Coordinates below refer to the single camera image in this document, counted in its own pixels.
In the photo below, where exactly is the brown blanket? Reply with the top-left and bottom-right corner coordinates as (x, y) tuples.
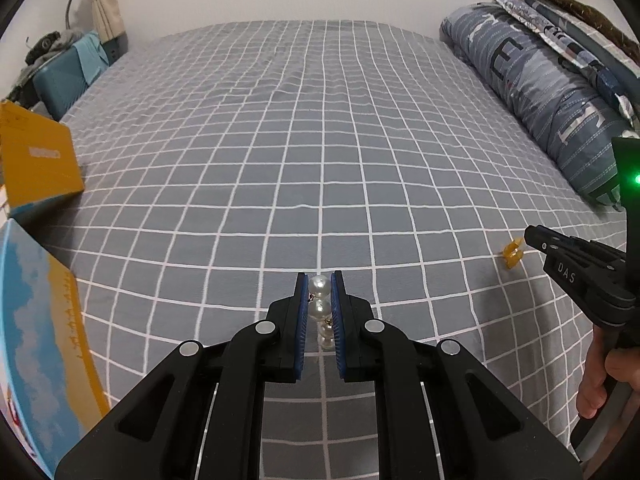
(548, 0), (639, 64)

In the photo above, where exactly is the person right hand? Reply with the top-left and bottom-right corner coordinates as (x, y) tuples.
(576, 325), (639, 419)

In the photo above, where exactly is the beige left curtain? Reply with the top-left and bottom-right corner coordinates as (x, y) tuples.
(91, 0), (125, 44)

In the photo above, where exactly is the yellow bead bracelet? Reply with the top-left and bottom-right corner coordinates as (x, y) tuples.
(502, 238), (525, 270)

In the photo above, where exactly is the blue yellow cardboard box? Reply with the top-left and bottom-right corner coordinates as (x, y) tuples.
(1, 101), (108, 477)

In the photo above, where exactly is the white pearl strand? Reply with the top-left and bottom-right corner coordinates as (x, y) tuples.
(308, 274), (334, 350)

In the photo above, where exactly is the grey checked bed sheet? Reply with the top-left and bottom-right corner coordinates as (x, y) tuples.
(41, 21), (627, 479)

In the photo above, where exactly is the grey patterned pillow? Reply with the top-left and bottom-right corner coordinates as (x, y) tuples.
(495, 0), (639, 130)

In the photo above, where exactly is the folded blue grey duvet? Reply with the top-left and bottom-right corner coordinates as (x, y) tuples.
(440, 3), (630, 207)

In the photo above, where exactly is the teal suitcase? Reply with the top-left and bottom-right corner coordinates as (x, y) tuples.
(32, 32), (110, 120)

